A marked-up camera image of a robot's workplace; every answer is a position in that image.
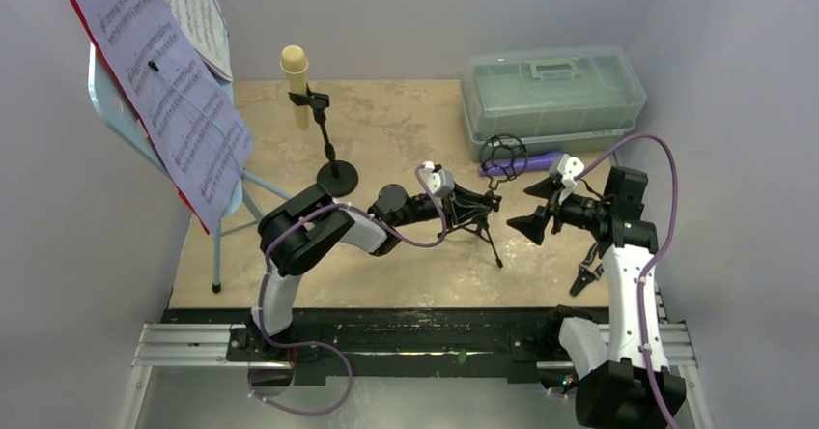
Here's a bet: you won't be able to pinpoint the light blue music stand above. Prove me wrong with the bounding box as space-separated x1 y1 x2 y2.
87 42 296 295

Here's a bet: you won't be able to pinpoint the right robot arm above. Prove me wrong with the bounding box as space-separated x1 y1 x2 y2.
507 157 687 428

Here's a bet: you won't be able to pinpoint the purple microphone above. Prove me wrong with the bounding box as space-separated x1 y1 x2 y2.
477 152 562 177

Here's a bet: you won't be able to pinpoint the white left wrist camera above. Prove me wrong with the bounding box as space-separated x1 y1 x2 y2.
419 161 456 199

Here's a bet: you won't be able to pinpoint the translucent green storage box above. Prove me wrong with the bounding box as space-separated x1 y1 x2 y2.
460 45 647 162

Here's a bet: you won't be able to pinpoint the black mounting rail base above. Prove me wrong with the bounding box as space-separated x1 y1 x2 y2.
161 305 609 386

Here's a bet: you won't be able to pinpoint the black round-base clamp stand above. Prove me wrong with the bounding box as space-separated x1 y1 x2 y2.
289 87 358 197

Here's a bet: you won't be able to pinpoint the black pliers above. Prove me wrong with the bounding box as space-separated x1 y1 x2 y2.
569 243 604 297

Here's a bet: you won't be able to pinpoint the cream recorder flute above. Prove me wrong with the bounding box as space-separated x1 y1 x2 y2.
280 45 311 130

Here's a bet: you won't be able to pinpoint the black tripod microphone stand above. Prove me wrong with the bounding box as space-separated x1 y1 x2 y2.
443 133 528 268

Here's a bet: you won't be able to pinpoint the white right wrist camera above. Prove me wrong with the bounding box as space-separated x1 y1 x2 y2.
550 154 585 204

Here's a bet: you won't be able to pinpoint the white sheet music page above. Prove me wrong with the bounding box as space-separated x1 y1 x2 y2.
166 0 233 82

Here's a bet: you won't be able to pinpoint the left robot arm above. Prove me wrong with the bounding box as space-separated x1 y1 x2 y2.
250 184 455 360

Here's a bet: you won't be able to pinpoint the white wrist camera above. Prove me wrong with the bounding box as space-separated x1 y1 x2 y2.
550 154 585 204
419 161 456 199

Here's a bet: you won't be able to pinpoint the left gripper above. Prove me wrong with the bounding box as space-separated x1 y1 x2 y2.
392 182 490 232

